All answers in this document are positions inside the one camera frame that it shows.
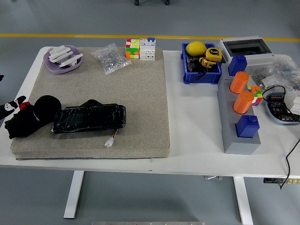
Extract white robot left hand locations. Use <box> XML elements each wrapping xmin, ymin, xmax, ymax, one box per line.
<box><xmin>0</xmin><ymin>74</ymin><xmax>30</xmax><ymax>120</ymax></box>

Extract black plastic-wrapped panel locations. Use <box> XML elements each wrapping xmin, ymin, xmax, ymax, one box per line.
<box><xmin>51</xmin><ymin>99</ymin><xmax>127</xmax><ymax>134</ymax></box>

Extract purple tray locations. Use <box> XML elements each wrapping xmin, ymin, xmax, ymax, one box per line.
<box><xmin>43</xmin><ymin>45</ymin><xmax>83</xmax><ymax>75</ymax></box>

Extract white flat plastic plate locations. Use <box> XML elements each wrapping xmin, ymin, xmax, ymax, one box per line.
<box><xmin>48</xmin><ymin>48</ymin><xmax>72</xmax><ymax>63</ymax></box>

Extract white ribbed plastic block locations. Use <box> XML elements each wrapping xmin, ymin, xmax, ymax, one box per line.
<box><xmin>52</xmin><ymin>45</ymin><xmax>71</xmax><ymax>55</ymax></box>

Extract white table leg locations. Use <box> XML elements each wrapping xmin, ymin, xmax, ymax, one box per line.
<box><xmin>63</xmin><ymin>170</ymin><xmax>85</xmax><ymax>219</ymax></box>
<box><xmin>233</xmin><ymin>176</ymin><xmax>254</xmax><ymax>225</ymax></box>

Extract clear bag of screws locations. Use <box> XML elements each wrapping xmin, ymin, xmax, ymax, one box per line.
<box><xmin>90</xmin><ymin>42</ymin><xmax>132</xmax><ymax>75</ymax></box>

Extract grey-brown mat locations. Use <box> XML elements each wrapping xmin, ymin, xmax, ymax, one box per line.
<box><xmin>10</xmin><ymin>46</ymin><xmax>171</xmax><ymax>161</ymax></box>

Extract large colourful puzzle cube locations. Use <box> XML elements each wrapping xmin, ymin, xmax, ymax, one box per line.
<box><xmin>125</xmin><ymin>38</ymin><xmax>141</xmax><ymax>60</ymax></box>

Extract dark brown part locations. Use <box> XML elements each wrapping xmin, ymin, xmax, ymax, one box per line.
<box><xmin>187</xmin><ymin>61</ymin><xmax>200</xmax><ymax>72</ymax></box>

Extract blue plastic bin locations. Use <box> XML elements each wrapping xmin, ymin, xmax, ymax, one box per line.
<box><xmin>180</xmin><ymin>42</ymin><xmax>223</xmax><ymax>85</ymax></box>

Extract yellow lemon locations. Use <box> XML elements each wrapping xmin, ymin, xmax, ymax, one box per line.
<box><xmin>186</xmin><ymin>41</ymin><xmax>207</xmax><ymax>56</ymax></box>

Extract yellow black tool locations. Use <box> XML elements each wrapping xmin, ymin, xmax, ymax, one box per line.
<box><xmin>198</xmin><ymin>57</ymin><xmax>217</xmax><ymax>68</ymax></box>

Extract yellow black tape measure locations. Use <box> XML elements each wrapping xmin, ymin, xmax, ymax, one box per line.
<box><xmin>205</xmin><ymin>47</ymin><xmax>222</xmax><ymax>63</ymax></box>

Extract blue plastic block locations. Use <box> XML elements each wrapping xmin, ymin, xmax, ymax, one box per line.
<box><xmin>228</xmin><ymin>55</ymin><xmax>248</xmax><ymax>77</ymax></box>
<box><xmin>235</xmin><ymin>114</ymin><xmax>260</xmax><ymax>139</ymax></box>

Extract orange plastic cylinder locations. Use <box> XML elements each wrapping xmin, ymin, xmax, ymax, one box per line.
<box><xmin>232</xmin><ymin>90</ymin><xmax>254</xmax><ymax>115</ymax></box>
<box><xmin>229</xmin><ymin>71</ymin><xmax>250</xmax><ymax>94</ymax></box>

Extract grey stepped block stand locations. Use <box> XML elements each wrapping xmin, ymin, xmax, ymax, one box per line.
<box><xmin>217</xmin><ymin>63</ymin><xmax>262</xmax><ymax>155</ymax></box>

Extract small colourful puzzle cube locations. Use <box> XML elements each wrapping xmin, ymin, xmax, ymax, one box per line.
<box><xmin>247</xmin><ymin>85</ymin><xmax>262</xmax><ymax>106</ymax></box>

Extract clear bag with white label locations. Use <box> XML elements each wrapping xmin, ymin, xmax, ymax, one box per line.
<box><xmin>247</xmin><ymin>67</ymin><xmax>282</xmax><ymax>89</ymax></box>

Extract light blue tray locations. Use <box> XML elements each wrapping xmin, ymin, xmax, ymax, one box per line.
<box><xmin>263</xmin><ymin>92</ymin><xmax>300</xmax><ymax>126</ymax></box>

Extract black circuit boards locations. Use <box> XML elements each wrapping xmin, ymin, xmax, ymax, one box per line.
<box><xmin>268</xmin><ymin>93</ymin><xmax>300</xmax><ymax>122</ymax></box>

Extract black power strip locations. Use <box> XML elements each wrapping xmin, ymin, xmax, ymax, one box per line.
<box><xmin>262</xmin><ymin>178</ymin><xmax>300</xmax><ymax>185</ymax></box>

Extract clear bag of electronic parts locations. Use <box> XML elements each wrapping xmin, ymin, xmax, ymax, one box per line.
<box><xmin>269</xmin><ymin>54</ymin><xmax>300</xmax><ymax>92</ymax></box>

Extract white plastic part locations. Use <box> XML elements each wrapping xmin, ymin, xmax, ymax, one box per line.
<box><xmin>283</xmin><ymin>90</ymin><xmax>300</xmax><ymax>116</ymax></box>

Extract white long plastic bracket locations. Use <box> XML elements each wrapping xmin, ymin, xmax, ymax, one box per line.
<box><xmin>58</xmin><ymin>53</ymin><xmax>84</xmax><ymax>68</ymax></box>

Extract white connector with wires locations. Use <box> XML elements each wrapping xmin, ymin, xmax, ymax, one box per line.
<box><xmin>104</xmin><ymin>128</ymin><xmax>120</xmax><ymax>147</ymax></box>

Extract white circuit breaker blue switch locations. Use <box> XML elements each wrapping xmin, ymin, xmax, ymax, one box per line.
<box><xmin>139</xmin><ymin>37</ymin><xmax>157</xmax><ymax>61</ymax></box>

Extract black strap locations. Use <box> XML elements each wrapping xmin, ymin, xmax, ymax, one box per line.
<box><xmin>195</xmin><ymin>70</ymin><xmax>207</xmax><ymax>82</ymax></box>

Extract thin black looped cable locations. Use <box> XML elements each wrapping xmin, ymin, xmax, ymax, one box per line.
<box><xmin>262</xmin><ymin>85</ymin><xmax>287</xmax><ymax>102</ymax></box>

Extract grey electrical enclosure box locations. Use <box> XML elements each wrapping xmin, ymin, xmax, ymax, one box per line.
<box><xmin>217</xmin><ymin>35</ymin><xmax>275</xmax><ymax>68</ymax></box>

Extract black power cable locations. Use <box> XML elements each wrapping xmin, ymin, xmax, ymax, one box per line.
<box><xmin>279</xmin><ymin>138</ymin><xmax>300</xmax><ymax>190</ymax></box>

